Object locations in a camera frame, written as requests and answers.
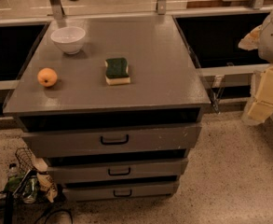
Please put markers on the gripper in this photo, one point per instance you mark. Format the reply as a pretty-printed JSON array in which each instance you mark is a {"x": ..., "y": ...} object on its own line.
[{"x": 262, "y": 105}]

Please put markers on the grey bottom drawer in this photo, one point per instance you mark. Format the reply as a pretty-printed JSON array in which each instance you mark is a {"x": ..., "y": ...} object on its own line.
[{"x": 121, "y": 191}]

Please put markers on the grey drawer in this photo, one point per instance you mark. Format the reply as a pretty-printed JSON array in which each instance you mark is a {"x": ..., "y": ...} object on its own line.
[
  {"x": 121, "y": 191},
  {"x": 95, "y": 142},
  {"x": 117, "y": 170}
]

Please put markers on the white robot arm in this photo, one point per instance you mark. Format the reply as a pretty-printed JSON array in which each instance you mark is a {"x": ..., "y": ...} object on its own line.
[{"x": 260, "y": 38}]

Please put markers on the grey top drawer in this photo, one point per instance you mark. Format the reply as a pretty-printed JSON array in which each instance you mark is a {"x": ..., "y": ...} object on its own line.
[{"x": 95, "y": 142}]

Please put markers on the grey drawer cabinet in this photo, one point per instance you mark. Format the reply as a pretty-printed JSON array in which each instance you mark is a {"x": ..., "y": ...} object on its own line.
[{"x": 117, "y": 119}]

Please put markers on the grey middle drawer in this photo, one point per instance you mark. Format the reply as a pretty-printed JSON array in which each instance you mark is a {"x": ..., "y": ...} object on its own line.
[{"x": 117, "y": 170}]

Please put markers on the green yellow sponge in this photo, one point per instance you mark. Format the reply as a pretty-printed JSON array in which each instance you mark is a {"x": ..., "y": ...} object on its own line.
[{"x": 117, "y": 71}]

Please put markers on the white ceramic bowl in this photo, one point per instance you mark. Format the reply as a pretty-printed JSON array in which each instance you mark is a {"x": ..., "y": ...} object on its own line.
[{"x": 69, "y": 40}]

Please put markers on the orange fruit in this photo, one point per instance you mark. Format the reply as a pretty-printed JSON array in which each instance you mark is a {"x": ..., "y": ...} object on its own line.
[{"x": 47, "y": 77}]

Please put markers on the green snack bag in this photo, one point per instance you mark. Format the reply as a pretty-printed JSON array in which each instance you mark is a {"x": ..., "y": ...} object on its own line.
[{"x": 30, "y": 191}]

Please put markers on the clear plastic bottle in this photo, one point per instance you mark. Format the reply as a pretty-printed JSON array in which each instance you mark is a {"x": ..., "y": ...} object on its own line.
[{"x": 13, "y": 171}]

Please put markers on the metal bracket left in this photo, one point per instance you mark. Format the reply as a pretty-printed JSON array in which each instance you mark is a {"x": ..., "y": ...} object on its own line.
[{"x": 57, "y": 9}]

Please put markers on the black wire basket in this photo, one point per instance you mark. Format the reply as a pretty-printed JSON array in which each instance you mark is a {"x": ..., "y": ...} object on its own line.
[{"x": 24, "y": 157}]

